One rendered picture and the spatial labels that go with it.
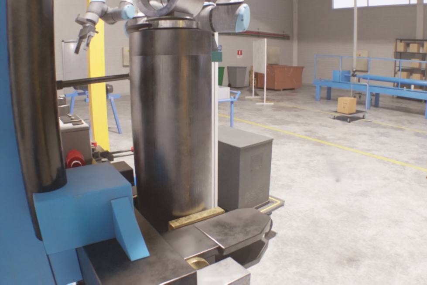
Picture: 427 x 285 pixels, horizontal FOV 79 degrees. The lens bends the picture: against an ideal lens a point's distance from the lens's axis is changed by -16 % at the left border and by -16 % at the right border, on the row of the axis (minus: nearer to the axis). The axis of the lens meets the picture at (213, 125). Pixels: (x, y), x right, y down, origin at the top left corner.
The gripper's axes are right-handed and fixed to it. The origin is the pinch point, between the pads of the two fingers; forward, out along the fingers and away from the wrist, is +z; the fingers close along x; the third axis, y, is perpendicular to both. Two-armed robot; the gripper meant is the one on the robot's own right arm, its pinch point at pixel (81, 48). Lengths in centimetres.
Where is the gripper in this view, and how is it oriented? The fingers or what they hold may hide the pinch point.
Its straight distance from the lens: 185.7
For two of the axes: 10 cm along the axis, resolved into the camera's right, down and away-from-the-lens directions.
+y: 6.3, 2.5, 7.3
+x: -7.5, -0.3, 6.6
